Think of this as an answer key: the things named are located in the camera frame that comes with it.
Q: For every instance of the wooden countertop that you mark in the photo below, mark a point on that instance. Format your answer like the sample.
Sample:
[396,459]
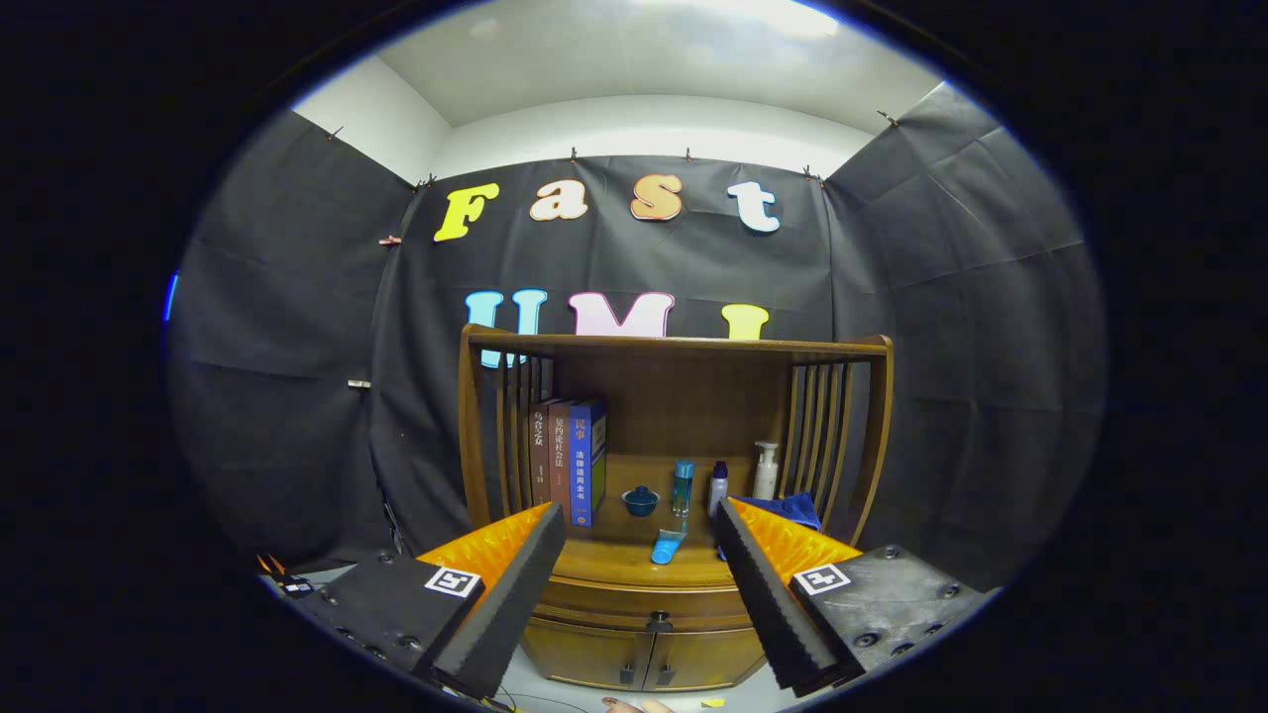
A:
[614,560]

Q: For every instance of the wooden cabinet door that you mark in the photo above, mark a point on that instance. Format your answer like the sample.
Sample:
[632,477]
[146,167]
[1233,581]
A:
[708,662]
[584,654]

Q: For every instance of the thick blue book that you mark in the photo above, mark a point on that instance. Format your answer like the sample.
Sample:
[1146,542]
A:
[584,465]

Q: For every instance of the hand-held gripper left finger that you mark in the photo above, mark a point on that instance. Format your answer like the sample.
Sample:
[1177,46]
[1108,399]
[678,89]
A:
[515,604]

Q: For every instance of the blue lidded teacup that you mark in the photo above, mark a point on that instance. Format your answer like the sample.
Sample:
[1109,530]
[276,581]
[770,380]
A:
[640,503]

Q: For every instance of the reddish brown book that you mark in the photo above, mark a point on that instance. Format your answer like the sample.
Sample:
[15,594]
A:
[561,456]

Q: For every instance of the light blue tube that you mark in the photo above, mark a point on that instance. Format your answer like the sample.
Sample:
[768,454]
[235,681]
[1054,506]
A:
[669,547]

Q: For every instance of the white pump bottle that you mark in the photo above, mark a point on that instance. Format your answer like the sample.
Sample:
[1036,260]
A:
[765,475]

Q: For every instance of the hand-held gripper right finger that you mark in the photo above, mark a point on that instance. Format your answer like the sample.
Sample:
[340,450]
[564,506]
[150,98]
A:
[773,604]

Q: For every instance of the white bottle with blue cap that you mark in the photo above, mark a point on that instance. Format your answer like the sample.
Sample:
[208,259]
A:
[718,490]

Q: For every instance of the wooden cabinet with shelf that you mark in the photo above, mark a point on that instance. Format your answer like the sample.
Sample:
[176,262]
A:
[693,406]

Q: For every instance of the clear blue bottle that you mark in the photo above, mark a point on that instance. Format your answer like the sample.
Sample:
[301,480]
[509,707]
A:
[683,490]

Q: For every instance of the folded blue towel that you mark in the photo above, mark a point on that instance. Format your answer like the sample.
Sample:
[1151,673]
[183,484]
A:
[788,510]

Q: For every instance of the wooden drawer with black knob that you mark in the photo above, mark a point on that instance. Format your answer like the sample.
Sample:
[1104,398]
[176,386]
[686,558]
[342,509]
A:
[604,604]

